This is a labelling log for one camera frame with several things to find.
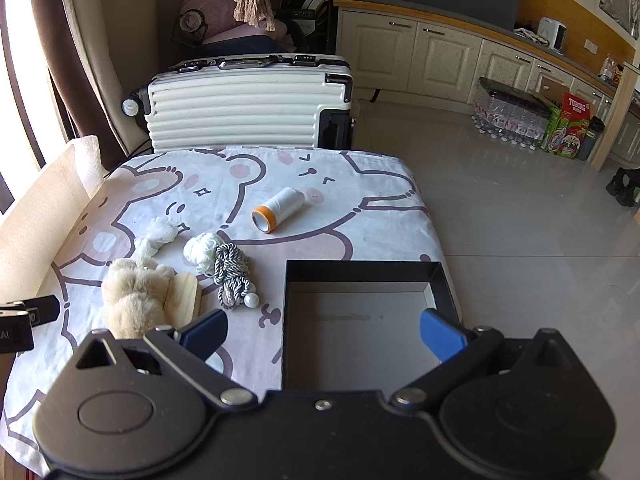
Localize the black box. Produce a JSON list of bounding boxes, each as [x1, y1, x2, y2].
[[281, 260, 462, 392]]

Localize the bear printed blanket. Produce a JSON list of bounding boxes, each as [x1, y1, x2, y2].
[[0, 145, 461, 466]]

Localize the small white appliance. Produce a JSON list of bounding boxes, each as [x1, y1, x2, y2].
[[537, 16, 568, 53]]

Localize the green and red carton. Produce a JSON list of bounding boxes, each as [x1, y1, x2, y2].
[[541, 92, 591, 160]]

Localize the tan cardboard sheet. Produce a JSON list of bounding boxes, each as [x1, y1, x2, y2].
[[0, 142, 96, 306]]

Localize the grey white twisted rope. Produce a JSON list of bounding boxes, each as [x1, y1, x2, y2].
[[214, 242, 260, 311]]

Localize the oval wooden block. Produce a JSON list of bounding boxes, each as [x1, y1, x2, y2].
[[167, 272, 202, 324]]

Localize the pink bedding pile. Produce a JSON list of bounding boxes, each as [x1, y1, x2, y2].
[[179, 0, 296, 51]]

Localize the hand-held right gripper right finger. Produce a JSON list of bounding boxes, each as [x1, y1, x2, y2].
[[391, 309, 576, 409]]

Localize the beige plush toy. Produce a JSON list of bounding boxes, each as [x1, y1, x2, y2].
[[101, 256, 177, 339]]

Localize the dark window railing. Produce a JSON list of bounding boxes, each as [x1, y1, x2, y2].
[[0, 10, 51, 211]]

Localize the black bottle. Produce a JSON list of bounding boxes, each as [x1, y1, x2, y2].
[[575, 116, 606, 162]]

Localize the black plastic stand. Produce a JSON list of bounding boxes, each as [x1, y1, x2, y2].
[[606, 166, 640, 207]]

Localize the small round fan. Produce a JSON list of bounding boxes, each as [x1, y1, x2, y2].
[[172, 10, 207, 44]]

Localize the cream kitchen cabinets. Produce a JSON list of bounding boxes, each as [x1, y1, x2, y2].
[[334, 0, 640, 163]]

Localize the white spool with orange band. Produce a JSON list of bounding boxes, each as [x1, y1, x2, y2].
[[251, 186, 307, 235]]

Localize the brown cardboard box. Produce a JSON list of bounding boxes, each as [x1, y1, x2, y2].
[[537, 77, 571, 108]]

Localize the white ribbed suitcase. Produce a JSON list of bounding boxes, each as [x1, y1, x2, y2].
[[121, 54, 357, 153]]

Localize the pack of water bottles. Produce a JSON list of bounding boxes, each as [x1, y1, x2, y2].
[[472, 76, 558, 151]]

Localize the white yarn ball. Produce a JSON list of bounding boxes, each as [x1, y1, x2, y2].
[[183, 232, 223, 276]]

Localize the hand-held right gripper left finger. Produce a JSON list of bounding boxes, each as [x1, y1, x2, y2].
[[75, 309, 258, 409]]

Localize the white bubble wrap roll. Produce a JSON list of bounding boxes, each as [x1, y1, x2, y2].
[[70, 135, 108, 198]]

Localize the brown curtain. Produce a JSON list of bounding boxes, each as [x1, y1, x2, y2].
[[27, 0, 128, 171]]

